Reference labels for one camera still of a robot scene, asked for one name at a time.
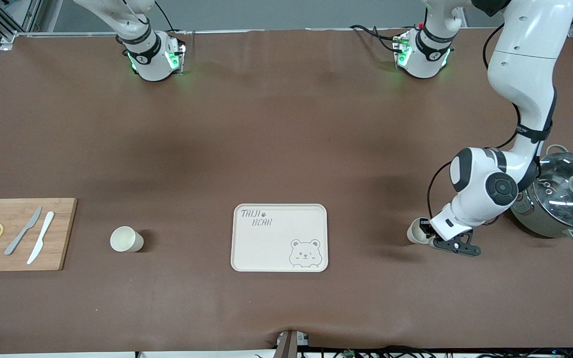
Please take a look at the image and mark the metal bracket at table edge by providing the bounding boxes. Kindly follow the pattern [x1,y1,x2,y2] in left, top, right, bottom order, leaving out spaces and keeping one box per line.
[276,330,311,358]

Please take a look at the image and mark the white plastic cup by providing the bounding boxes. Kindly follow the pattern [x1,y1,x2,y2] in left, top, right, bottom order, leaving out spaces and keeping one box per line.
[406,217,432,245]
[110,226,144,253]

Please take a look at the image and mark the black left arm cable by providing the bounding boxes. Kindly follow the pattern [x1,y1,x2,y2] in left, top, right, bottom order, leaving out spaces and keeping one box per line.
[427,22,558,219]

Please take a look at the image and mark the glass pot lid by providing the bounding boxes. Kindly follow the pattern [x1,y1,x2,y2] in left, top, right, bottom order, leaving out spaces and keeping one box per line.
[534,152,573,222]

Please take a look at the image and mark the grey plastic knife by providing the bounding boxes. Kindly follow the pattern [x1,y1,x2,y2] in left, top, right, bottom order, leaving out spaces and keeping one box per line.
[4,206,42,256]

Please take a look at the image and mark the wooden cutting board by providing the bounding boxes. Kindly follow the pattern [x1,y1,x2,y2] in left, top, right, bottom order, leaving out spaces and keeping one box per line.
[0,198,78,272]

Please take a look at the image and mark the aluminium frame profile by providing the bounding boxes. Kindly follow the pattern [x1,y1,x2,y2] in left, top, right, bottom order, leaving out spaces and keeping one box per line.
[0,0,43,46]

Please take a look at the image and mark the steel pot with glass lid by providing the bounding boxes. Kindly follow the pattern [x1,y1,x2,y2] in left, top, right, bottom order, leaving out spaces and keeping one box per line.
[509,144,573,244]

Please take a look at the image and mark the black cables at arm base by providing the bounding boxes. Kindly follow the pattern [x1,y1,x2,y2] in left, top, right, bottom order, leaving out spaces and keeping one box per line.
[350,24,402,53]

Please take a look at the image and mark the cream tray with bear print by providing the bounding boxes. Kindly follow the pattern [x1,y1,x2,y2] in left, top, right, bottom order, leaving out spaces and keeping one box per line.
[231,203,328,272]

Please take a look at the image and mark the white plastic knife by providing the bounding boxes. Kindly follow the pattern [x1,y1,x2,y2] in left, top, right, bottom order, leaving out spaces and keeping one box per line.
[27,211,55,265]

